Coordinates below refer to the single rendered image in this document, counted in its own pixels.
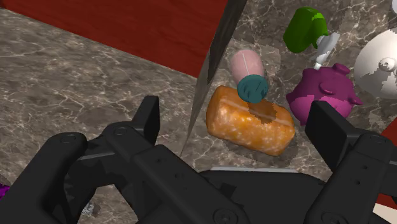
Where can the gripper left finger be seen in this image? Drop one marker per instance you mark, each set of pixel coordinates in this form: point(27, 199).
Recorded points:
point(155, 176)

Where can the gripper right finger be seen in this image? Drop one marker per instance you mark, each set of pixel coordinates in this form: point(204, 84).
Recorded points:
point(356, 173)

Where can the magenta piggy bank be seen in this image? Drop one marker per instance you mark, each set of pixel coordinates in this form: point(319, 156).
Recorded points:
point(328, 88)

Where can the orange bread loaf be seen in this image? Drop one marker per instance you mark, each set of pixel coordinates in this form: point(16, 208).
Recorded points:
point(245, 127)

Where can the white round dome object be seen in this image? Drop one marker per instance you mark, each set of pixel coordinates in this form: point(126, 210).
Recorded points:
point(372, 62)

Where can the pink bottle with teal cap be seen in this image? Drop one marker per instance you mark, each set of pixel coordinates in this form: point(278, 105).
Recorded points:
point(248, 69)

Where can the purple object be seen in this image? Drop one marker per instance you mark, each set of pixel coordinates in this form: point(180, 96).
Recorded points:
point(2, 190)

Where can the green and white spray bottle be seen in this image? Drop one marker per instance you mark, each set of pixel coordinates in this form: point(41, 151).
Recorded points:
point(302, 29)

